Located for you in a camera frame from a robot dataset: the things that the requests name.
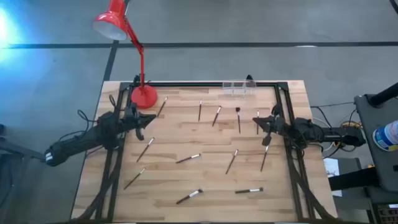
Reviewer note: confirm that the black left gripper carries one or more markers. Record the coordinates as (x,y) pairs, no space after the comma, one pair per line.
(133,123)

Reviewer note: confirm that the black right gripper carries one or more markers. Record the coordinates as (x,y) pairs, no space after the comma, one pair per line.
(275,124)

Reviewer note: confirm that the thin brown makeup brush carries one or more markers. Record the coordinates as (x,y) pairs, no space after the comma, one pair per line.
(162,106)
(134,179)
(264,159)
(257,130)
(188,158)
(200,110)
(145,150)
(232,161)

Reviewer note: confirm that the makeup brush with black head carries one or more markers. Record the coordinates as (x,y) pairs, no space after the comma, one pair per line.
(238,121)

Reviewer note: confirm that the makeup brush with pale head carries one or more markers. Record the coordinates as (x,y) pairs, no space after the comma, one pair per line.
(216,115)

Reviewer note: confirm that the thick makeup brush silver ferrule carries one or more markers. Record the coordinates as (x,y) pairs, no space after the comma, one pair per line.
(189,196)
(248,190)

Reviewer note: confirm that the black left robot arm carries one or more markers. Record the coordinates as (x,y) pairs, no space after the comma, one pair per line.
(77,141)

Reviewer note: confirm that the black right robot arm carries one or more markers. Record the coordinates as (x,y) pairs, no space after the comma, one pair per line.
(326,133)

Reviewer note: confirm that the red desk lamp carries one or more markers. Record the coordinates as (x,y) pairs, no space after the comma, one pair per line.
(144,98)

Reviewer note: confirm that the clear acrylic brush organizer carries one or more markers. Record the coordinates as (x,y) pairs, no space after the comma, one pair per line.
(239,90)

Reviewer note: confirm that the black clamp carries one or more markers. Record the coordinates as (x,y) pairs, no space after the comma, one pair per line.
(136,79)
(249,77)

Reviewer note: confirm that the white paper sheet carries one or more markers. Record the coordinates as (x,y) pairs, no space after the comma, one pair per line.
(331,165)

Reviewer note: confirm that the black cart base beam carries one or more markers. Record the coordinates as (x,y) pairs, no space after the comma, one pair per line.
(354,180)

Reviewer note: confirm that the black pole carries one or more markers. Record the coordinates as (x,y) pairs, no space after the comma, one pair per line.
(384,95)

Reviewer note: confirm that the white and blue canister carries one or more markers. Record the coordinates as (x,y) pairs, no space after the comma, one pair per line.
(387,137)

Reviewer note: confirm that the dark grey cart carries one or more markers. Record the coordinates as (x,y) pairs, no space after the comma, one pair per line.
(382,168)

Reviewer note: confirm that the black floor stand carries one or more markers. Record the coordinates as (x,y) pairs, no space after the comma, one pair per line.
(21,151)

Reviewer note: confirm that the black computer case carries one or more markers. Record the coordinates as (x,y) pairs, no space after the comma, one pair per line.
(388,214)

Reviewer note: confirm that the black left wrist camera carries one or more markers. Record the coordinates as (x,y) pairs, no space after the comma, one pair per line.
(133,109)

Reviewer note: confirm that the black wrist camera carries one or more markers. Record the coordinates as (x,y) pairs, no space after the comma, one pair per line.
(276,110)
(133,109)

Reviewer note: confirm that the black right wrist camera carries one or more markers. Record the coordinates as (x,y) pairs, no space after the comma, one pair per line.
(276,110)

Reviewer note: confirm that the black aluminium table frame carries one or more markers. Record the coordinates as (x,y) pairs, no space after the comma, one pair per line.
(202,84)

